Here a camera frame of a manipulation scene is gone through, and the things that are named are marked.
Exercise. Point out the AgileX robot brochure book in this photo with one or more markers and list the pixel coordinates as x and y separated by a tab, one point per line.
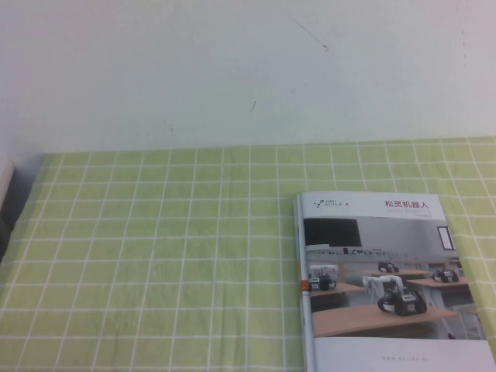
387	252

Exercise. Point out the green checked tablecloth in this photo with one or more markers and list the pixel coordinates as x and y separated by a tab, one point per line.
155	252

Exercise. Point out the white panel with dark side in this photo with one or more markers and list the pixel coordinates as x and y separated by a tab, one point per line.
5	193

